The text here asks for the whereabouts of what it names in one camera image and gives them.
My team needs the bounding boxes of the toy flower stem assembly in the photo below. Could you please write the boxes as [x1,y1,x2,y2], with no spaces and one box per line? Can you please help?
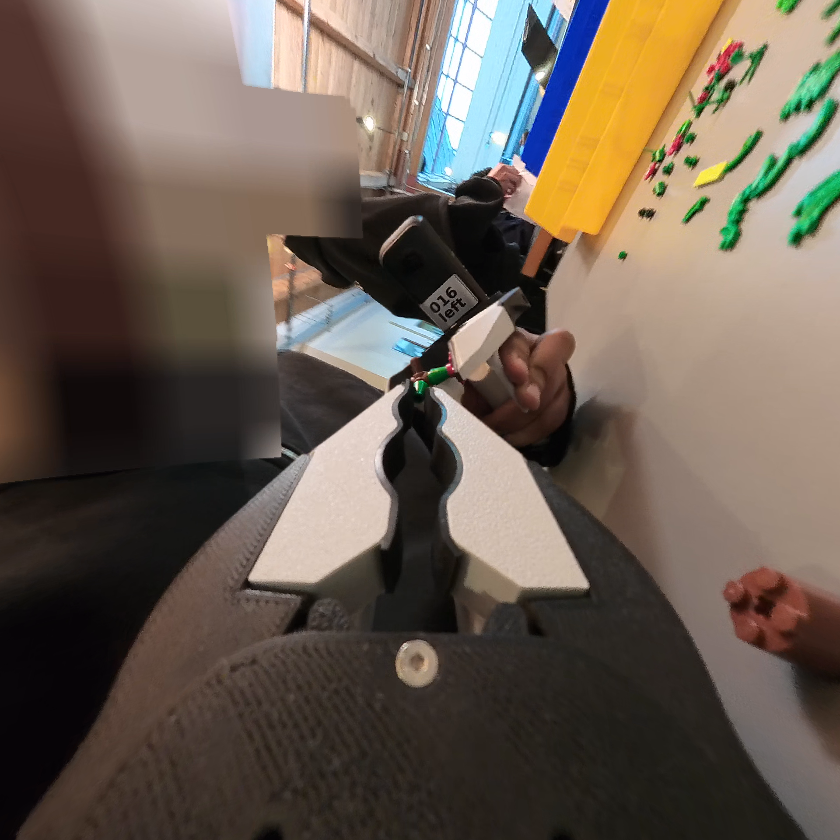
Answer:
[410,363,457,403]

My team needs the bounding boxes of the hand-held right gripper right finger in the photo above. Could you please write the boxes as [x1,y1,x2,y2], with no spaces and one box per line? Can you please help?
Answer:
[425,388,590,634]

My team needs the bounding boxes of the person's left hand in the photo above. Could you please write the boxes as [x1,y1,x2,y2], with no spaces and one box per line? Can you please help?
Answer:
[472,327,578,454]

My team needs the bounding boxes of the blue plastic bin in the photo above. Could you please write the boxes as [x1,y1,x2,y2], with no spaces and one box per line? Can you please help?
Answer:
[521,0,611,178]

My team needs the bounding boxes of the yellow plastic bin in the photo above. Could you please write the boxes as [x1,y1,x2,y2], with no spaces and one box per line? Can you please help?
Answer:
[524,0,726,242]

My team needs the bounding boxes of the brown round toy brick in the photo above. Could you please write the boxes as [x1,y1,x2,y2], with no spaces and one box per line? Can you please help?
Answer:
[723,567,811,654]

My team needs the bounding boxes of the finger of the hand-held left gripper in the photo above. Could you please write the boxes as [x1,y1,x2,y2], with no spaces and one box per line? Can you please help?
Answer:
[448,302,528,384]

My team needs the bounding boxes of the scattered green leaf pieces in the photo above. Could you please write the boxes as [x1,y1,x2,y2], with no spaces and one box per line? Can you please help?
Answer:
[682,0,840,253]

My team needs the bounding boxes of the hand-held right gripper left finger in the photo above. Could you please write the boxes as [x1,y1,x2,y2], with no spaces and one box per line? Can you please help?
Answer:
[247,385,424,614]

